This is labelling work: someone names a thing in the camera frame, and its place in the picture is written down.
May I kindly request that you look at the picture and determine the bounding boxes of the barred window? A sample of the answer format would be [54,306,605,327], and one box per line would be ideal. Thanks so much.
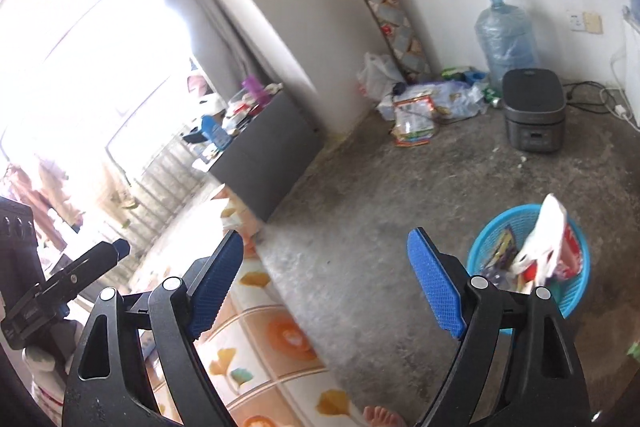
[0,0,201,228]

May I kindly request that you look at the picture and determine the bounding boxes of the white paper sheet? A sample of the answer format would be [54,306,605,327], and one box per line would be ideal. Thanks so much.
[512,193,568,285]

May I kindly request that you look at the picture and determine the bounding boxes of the beige wall socket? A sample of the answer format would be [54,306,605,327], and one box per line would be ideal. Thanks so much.
[567,10,603,34]

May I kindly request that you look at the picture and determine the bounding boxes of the dark grey cabinet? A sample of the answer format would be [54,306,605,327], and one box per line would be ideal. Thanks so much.
[207,87,326,223]

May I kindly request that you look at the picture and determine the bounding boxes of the white plastic bag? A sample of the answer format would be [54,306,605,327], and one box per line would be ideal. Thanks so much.
[356,52,403,102]

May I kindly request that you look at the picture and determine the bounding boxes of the black power cable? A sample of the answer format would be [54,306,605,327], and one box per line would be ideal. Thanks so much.
[562,79,618,112]

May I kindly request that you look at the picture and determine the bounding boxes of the blue water jug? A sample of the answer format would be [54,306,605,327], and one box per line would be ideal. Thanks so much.
[474,0,541,90]

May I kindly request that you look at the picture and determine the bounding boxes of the blue plastic basket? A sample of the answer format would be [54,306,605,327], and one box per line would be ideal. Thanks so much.
[466,204,591,337]

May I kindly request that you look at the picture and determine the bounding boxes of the dark yellow snack wrapper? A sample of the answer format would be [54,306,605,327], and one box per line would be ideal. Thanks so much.
[482,225,518,275]

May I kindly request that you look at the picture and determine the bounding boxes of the patterned rolled mat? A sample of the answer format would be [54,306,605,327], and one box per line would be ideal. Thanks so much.
[345,0,432,80]

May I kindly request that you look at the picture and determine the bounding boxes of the red white packet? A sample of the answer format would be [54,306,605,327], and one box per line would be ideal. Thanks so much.
[552,222,585,280]

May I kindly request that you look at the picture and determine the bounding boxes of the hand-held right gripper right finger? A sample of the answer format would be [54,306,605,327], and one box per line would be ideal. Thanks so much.
[406,227,594,427]

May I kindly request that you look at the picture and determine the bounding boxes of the red snack packet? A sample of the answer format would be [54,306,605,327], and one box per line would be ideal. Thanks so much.
[391,93,441,148]

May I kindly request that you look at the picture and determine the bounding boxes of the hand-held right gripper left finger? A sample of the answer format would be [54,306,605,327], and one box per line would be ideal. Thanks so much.
[62,229,246,427]

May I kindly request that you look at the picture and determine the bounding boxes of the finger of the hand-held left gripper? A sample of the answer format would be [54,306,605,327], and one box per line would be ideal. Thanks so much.
[0,238,132,349]

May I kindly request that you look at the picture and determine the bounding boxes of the person's foot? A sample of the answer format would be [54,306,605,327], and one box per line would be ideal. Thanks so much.
[362,404,408,427]

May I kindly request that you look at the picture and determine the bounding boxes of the grey rice cooker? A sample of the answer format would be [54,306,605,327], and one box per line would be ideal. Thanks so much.
[501,68,567,154]

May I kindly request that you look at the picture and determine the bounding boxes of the white appliance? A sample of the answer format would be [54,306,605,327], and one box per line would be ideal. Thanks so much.
[620,7,640,130]

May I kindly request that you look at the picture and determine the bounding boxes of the blue plastic item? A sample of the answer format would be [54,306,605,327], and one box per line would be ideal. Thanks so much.
[182,115,232,150]

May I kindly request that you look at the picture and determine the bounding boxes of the clear plastic bag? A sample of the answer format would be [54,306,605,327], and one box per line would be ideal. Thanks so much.
[377,79,490,124]

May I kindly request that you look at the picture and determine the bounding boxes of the hanging clothes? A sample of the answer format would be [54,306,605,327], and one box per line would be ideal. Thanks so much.
[2,157,86,233]

